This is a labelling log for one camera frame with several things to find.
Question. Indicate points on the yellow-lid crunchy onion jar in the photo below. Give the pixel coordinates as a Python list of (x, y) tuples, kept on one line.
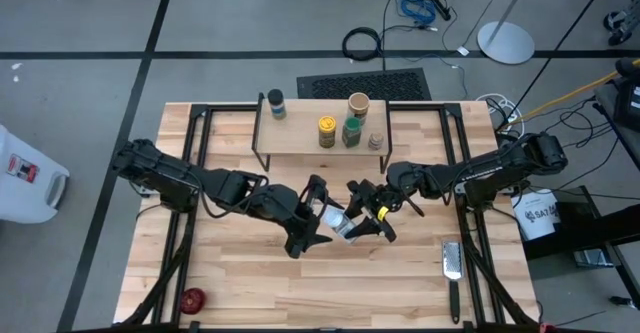
[(327, 125)]

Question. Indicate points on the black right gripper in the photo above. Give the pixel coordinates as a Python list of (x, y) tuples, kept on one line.
[(377, 205)]

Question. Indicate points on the small black floor object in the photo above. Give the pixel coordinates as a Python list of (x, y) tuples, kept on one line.
[(622, 301)]

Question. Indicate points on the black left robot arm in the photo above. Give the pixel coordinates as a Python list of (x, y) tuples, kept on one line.
[(165, 173)]

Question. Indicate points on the green-lid organic oregano jar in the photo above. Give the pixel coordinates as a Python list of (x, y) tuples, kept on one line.
[(352, 125)]

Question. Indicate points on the white paper tag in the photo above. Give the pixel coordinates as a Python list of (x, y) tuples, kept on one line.
[(463, 51)]

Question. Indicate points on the white-lid bagel seasoning jar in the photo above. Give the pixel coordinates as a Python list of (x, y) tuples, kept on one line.
[(334, 219)]

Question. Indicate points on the small wooden-lid spice jar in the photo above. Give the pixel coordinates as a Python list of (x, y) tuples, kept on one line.
[(376, 140)]

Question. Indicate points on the silver flat device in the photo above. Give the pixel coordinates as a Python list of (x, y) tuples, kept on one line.
[(592, 258)]

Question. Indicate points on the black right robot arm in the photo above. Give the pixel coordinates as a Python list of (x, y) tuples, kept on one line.
[(500, 170)]

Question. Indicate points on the black-lid oregano leaves spice jar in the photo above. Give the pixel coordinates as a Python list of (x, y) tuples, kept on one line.
[(275, 95)]

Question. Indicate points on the silver floor lamp stand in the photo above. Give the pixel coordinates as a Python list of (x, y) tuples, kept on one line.
[(505, 43)]

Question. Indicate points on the tan-lid furikake seasoning jar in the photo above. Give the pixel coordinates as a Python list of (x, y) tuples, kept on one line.
[(358, 104)]

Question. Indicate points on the black side stand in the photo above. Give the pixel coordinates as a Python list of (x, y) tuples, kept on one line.
[(590, 223)]

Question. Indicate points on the thin black pole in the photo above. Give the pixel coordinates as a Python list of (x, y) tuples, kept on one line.
[(557, 48)]

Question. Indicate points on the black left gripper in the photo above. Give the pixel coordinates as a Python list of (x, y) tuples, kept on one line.
[(292, 208)]

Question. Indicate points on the wooden shelf with black legs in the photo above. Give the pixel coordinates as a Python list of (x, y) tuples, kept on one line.
[(305, 138)]

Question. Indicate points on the black power strip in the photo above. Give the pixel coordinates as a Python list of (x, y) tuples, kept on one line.
[(442, 9)]

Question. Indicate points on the yellow tape tag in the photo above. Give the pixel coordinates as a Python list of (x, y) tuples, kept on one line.
[(383, 213)]

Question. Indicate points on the white plastic bin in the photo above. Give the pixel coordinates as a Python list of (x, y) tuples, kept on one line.
[(25, 193)]

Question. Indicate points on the red round object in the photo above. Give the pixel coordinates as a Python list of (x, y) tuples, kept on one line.
[(193, 301)]

